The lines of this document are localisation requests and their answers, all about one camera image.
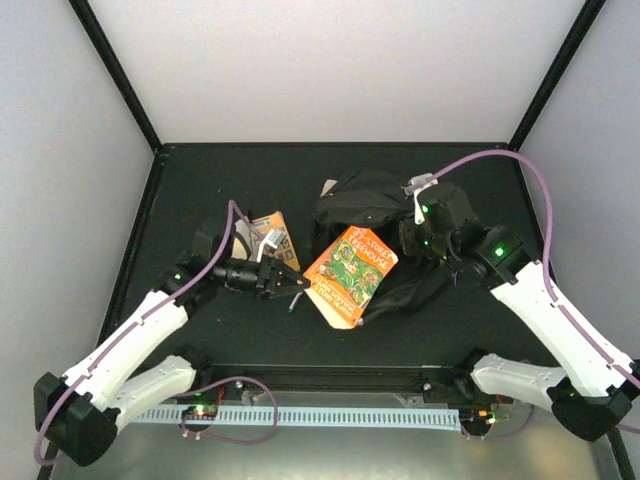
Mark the green cap marker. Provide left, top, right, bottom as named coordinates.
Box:
left=288, top=292, right=303, bottom=314

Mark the orange thick book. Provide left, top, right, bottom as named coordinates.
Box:
left=304, top=226, right=398, bottom=330

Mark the thin orange yellow booklet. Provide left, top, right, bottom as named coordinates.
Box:
left=250, top=211, right=300, bottom=271

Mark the black student bag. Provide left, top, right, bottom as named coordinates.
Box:
left=311, top=168, right=454, bottom=324

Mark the cream fabric pencil case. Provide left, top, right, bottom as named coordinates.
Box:
left=321, top=179, right=337, bottom=196

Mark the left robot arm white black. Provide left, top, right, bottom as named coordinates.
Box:
left=33, top=220, right=310, bottom=466

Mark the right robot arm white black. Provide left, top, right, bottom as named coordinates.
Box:
left=400, top=178, right=639, bottom=442

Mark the white tissue packet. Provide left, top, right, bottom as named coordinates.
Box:
left=231, top=220, right=254, bottom=260

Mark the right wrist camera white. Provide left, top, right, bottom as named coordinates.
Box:
left=403, top=173, right=438, bottom=225

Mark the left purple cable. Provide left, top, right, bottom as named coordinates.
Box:
left=33, top=199, right=279, bottom=467

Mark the purple cable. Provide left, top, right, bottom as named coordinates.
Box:
left=424, top=148, right=640, bottom=441
left=33, top=199, right=279, bottom=467

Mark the black front rail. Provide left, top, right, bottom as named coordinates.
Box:
left=205, top=364, right=477, bottom=402

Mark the light blue slotted cable duct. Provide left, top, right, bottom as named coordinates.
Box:
left=133, top=404, right=461, bottom=431

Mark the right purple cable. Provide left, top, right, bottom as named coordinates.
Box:
left=424, top=148, right=640, bottom=441

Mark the right black frame post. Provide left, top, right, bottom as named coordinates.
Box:
left=508, top=0, right=607, bottom=152

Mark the black frame post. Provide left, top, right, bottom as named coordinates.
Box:
left=68, top=0, right=163, bottom=153
left=508, top=0, right=607, bottom=152

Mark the left black frame post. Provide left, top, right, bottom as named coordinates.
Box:
left=68, top=0, right=163, bottom=153

